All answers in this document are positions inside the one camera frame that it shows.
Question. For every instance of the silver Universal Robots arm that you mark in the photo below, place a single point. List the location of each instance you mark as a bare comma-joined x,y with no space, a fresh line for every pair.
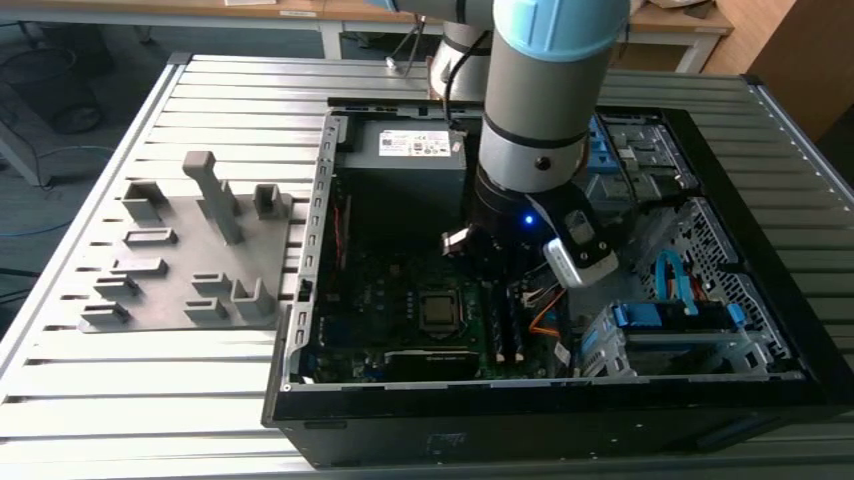
534,100

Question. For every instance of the grey power supply unit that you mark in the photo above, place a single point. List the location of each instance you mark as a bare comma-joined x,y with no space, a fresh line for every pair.
401,200

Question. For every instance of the silver CPU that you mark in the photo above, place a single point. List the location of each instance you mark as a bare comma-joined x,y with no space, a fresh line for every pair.
441,310

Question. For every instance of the metal drive cage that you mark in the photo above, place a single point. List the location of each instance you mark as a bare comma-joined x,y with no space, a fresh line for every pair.
654,170

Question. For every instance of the dark green motherboard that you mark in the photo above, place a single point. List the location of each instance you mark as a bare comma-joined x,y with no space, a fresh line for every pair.
374,300

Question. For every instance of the hard disk in blue carrier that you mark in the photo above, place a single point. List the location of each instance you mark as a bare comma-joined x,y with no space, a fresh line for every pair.
641,315

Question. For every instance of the black graphics card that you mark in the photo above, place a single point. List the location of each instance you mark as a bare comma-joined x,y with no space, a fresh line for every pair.
434,364

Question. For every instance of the metal disk bay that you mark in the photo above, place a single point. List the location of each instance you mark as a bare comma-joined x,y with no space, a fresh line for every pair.
687,342

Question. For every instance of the black PC case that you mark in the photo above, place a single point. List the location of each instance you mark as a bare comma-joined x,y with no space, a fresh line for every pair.
467,440

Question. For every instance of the grey parts rack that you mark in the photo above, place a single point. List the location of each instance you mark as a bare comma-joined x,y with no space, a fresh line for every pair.
194,240

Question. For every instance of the small wooden desk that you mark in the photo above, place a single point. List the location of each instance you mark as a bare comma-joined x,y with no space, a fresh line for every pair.
681,22

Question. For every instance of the wooden cabinet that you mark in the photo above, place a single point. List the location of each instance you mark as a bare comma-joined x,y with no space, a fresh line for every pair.
801,60

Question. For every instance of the long wooden desk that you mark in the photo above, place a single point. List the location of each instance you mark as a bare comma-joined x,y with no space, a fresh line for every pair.
134,7

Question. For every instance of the black cart with wheels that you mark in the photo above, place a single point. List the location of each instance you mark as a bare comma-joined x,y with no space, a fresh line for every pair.
60,65

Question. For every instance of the small glossy wrist camera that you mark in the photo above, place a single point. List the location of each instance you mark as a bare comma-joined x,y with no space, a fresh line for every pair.
457,242

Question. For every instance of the black camera bracket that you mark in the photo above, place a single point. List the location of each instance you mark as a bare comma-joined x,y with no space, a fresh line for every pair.
574,205

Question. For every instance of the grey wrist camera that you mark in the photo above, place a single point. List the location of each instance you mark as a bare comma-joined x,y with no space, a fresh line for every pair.
577,267

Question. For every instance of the white table frame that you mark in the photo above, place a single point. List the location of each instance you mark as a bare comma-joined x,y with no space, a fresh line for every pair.
20,150

